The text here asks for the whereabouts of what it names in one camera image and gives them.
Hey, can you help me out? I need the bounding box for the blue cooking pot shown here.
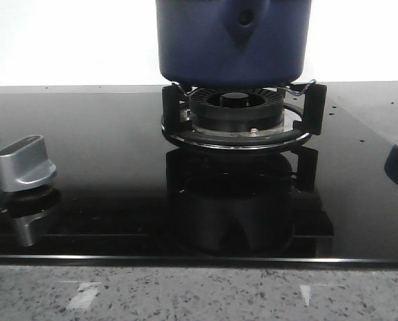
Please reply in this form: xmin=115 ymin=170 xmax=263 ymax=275
xmin=155 ymin=0 xmax=312 ymax=88

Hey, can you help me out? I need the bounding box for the black pot support grate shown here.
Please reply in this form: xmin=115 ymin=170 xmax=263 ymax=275
xmin=161 ymin=80 xmax=327 ymax=152

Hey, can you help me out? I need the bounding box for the black gas burner head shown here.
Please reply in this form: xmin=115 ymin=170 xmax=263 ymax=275
xmin=189 ymin=88 xmax=284 ymax=132

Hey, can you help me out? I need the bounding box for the black glass gas cooktop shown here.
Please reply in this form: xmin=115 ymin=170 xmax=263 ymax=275
xmin=0 ymin=82 xmax=398 ymax=268

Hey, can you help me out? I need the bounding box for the silver stove control knob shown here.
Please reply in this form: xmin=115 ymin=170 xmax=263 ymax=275
xmin=0 ymin=135 xmax=57 ymax=193

